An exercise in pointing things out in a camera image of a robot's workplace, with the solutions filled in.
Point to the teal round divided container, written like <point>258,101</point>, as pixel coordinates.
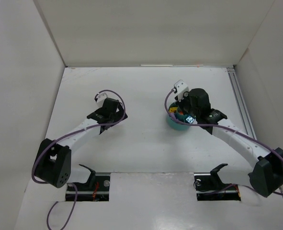
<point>176,122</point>

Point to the aluminium rail right edge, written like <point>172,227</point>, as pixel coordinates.
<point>245,117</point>

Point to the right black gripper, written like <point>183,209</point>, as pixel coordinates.
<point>182,105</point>

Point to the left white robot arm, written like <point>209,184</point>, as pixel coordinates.
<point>53,163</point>

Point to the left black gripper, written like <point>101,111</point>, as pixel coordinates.
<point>105,129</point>

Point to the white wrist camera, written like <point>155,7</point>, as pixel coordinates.
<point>180,88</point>
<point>100,98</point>

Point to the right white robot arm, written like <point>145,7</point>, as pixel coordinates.
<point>267,163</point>

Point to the teal square lego brick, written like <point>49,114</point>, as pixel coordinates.
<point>189,119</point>

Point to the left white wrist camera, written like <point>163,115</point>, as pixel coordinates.
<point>100,98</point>

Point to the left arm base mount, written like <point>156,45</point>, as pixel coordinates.
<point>92,186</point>

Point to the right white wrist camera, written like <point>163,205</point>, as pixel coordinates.
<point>180,88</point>

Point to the orange yellow long brick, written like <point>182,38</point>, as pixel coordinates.
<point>173,109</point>

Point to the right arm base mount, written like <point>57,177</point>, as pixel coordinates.
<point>209,187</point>

